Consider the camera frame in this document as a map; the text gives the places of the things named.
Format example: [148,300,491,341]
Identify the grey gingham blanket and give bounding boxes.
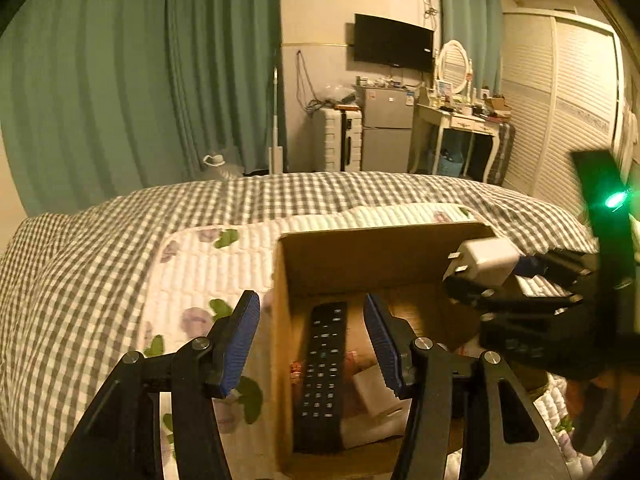
[0,170,601,480]

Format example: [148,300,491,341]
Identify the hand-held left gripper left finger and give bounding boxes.
[50,290,262,480]

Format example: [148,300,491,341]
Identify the white dressing table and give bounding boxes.
[407,102,506,184]

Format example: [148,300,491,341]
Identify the translucent plastic bag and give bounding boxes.
[202,147,247,181]

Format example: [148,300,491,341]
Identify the blue bin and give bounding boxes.
[439,150,464,177]

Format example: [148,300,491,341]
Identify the white rectangular block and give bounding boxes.
[352,362,406,416]

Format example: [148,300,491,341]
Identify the dark suitcase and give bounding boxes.
[487,121,516,186]

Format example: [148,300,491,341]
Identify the white slatted wardrobe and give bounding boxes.
[500,7,632,222]

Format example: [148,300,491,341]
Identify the silver small fridge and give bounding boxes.
[361,85,416,172]

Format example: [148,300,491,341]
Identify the white ribbed suitcase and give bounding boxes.
[322,106,364,172]

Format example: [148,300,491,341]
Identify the teal curtain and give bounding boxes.
[0,0,201,217]
[435,0,504,94]
[167,0,288,177]

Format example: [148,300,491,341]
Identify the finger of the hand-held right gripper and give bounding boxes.
[442,271,585,320]
[514,249,602,297]

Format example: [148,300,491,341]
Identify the white oval vanity mirror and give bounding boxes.
[436,40,474,94]

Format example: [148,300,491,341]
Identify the hanging wall cables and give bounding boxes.
[295,50,327,112]

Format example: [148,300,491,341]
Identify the black remote control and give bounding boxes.
[292,301,349,453]

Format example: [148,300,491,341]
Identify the white floral quilt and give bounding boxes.
[142,205,576,480]

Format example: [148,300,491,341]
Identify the white mop pole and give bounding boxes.
[268,65,286,177]

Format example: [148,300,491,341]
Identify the cardboard box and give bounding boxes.
[270,222,501,480]

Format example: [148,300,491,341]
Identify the white charger plug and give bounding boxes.
[442,239,521,286]

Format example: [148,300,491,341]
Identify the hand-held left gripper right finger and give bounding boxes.
[363,292,571,480]

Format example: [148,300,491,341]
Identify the black wall television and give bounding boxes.
[353,13,435,73]

